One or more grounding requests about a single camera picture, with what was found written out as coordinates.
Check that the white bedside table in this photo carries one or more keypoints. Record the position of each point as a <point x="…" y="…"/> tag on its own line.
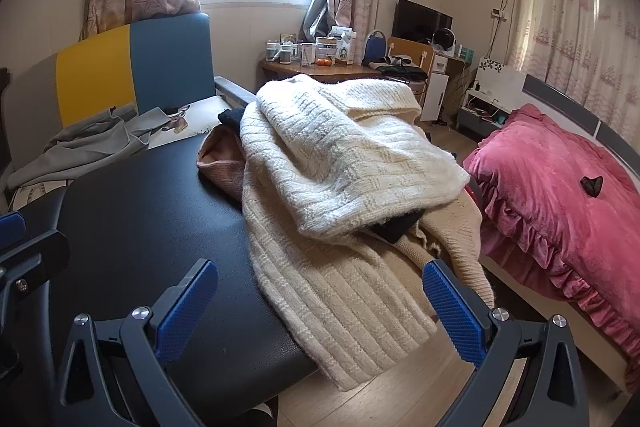
<point x="495" y="77"/>

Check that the wooden chair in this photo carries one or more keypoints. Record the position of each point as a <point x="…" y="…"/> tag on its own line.
<point x="417" y="49"/>

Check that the cream knit sweater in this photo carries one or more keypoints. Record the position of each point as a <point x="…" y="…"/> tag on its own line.
<point x="340" y="167"/>

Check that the pink garment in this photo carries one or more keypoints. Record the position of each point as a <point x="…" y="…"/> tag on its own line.
<point x="220" y="167"/>

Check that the white cabinet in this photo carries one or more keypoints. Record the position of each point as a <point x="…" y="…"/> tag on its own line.
<point x="434" y="92"/>

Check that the cluster of bottles and boxes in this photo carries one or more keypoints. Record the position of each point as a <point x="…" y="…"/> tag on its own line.
<point x="327" y="47"/>

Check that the wooden desk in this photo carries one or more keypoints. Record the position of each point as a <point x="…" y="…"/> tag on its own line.
<point x="300" y="72"/>

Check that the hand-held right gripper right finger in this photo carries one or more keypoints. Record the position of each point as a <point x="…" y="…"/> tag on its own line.
<point x="452" y="312"/>

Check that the dark navy garment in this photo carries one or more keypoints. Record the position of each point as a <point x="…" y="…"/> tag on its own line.
<point x="232" y="119"/>

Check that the white bed frame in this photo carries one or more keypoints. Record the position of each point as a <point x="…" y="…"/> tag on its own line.
<point x="540" y="307"/>

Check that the grey cloth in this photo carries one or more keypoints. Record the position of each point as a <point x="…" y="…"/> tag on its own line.
<point x="95" y="142"/>

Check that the dark clothes on wooden chair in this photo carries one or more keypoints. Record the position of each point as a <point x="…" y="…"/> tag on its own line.
<point x="400" y="70"/>

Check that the teal box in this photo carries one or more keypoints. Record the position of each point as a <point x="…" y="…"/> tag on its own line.
<point x="466" y="52"/>

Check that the white ship print curtain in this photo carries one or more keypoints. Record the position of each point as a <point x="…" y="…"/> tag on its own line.
<point x="575" y="22"/>

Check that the pink ruffled bedspread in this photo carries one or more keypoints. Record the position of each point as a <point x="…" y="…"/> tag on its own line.
<point x="550" y="217"/>

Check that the blue chair back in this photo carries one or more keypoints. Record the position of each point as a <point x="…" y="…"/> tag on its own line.
<point x="374" y="47"/>

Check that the white printed cushion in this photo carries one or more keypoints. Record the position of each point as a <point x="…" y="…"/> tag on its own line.
<point x="187" y="119"/>

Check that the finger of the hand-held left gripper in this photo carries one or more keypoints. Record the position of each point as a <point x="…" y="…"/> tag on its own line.
<point x="11" y="224"/>

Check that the grey yellow blue chair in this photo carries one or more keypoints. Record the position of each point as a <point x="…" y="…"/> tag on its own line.
<point x="95" y="72"/>

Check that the small round fan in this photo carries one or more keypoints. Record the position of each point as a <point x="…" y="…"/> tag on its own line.
<point x="444" y="41"/>

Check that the beige knit garment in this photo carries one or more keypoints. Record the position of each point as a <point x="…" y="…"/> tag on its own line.
<point x="462" y="247"/>

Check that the grey bed headboard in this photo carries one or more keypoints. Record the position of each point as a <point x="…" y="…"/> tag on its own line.
<point x="565" y="99"/>

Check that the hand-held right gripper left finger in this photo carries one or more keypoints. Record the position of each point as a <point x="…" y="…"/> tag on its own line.
<point x="185" y="314"/>

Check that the black monitor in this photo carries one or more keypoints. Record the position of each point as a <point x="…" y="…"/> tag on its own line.
<point x="417" y="19"/>

